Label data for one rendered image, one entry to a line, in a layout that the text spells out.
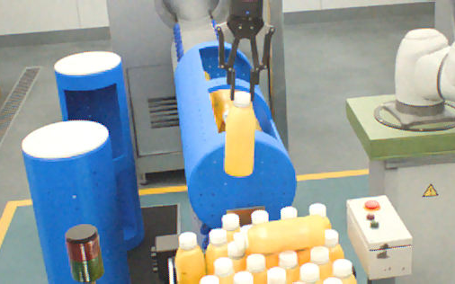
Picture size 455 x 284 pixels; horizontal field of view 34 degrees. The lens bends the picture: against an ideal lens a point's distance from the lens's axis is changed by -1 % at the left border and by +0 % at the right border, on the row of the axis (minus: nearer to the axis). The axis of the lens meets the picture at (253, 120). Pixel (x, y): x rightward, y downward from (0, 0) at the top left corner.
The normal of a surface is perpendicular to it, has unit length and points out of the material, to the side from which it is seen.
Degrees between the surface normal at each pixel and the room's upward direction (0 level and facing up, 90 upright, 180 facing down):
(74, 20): 90
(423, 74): 86
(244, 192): 90
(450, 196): 90
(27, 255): 0
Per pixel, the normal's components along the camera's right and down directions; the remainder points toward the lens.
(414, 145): 0.09, 0.39
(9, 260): -0.06, -0.92
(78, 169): 0.45, 0.33
